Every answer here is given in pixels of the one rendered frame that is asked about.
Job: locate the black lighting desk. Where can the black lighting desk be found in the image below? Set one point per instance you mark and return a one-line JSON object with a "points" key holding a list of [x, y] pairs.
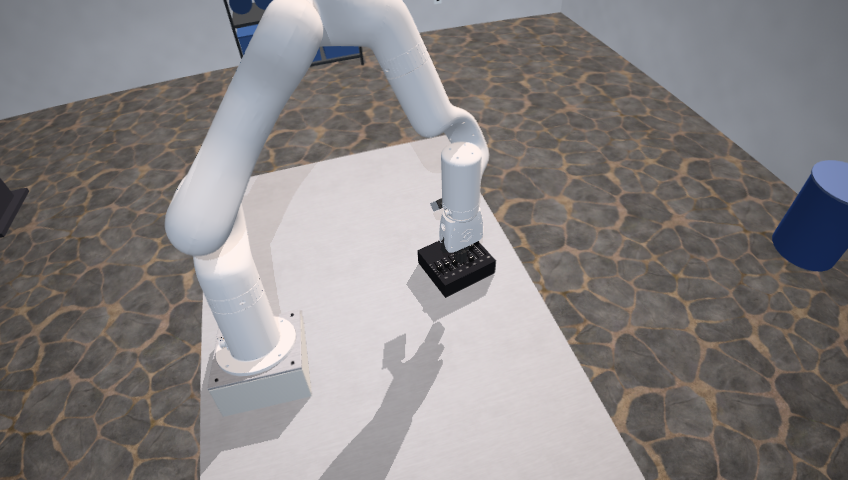
{"points": [[448, 274]]}

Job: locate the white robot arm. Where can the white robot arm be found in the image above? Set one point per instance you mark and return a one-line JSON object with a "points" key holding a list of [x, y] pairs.
{"points": [[203, 216]]}

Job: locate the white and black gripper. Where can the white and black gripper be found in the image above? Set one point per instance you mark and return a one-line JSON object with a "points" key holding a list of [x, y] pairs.
{"points": [[458, 235]]}

